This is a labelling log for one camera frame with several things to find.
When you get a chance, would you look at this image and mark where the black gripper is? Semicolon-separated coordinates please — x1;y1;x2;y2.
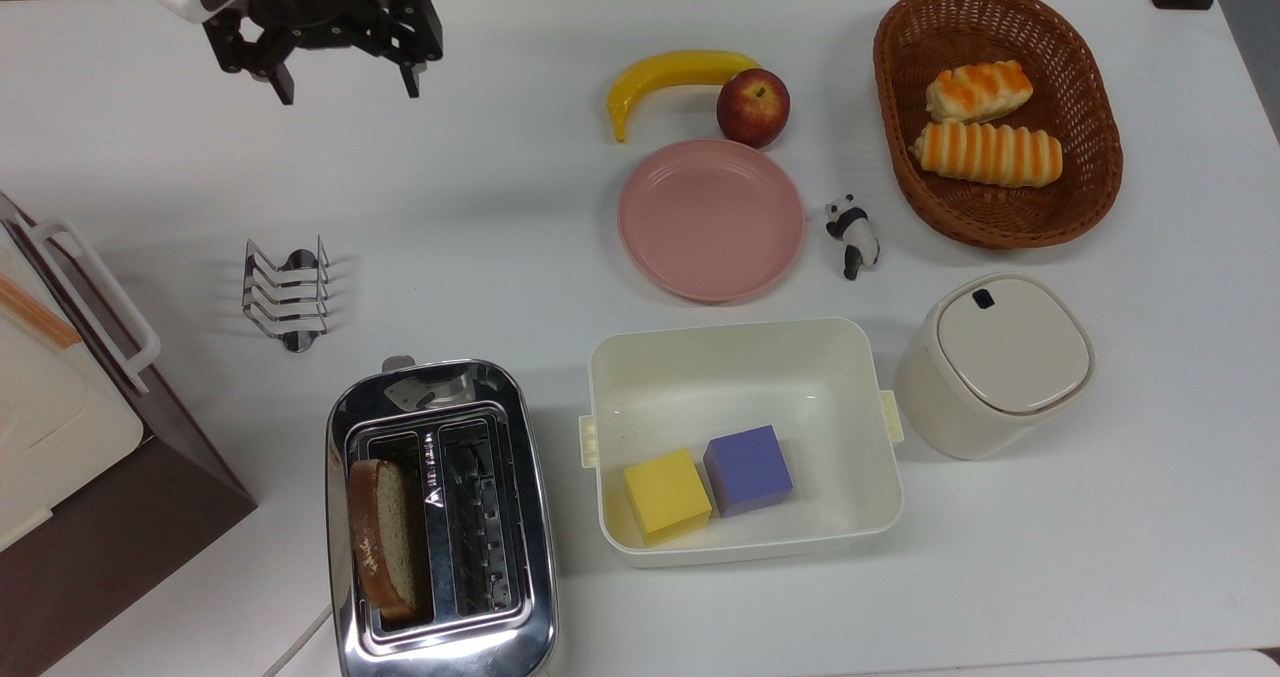
205;0;444;107

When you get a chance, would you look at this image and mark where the brown bread slice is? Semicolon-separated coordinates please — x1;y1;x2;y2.
346;458;422;626

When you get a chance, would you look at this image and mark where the pink round plate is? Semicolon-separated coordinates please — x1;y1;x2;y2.
617;138;806;304

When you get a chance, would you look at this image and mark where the short orange glazed bread roll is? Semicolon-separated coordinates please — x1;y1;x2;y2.
925;60;1034;125

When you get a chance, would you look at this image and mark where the long striped bread roll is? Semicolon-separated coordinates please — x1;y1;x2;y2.
909;121;1064;189

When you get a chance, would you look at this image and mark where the metal toast rack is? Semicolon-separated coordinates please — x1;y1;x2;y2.
241;236;332;354

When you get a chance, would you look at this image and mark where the yellow banana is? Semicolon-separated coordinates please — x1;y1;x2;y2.
607;50;764;144

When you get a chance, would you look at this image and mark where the red apple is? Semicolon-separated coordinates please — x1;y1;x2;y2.
716;68;791;149

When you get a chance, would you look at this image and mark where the cream oven appliance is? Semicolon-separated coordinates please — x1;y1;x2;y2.
0;219;147;554

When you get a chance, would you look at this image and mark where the white plastic container box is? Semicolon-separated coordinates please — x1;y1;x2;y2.
579;317;905;569

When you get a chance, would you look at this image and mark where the yellow foam cube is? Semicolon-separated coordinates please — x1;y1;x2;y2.
624;448;713;547

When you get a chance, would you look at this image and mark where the panda toy figure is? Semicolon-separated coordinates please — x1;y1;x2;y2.
825;194;881;281

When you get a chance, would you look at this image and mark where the purple foam cube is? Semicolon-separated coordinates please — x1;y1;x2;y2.
703;424;795;518

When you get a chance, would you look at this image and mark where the chrome cream toaster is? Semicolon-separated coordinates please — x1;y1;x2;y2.
325;355;559;677

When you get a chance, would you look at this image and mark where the cream lidded trash can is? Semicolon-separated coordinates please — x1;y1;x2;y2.
893;273;1097;461

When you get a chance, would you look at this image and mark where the brown wicker basket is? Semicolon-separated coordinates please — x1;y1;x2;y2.
873;0;1124;250

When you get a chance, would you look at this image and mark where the brown oven white handle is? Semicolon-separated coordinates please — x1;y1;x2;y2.
0;189;258;677

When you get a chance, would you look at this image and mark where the white toaster power cable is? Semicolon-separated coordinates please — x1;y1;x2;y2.
262;602;336;677

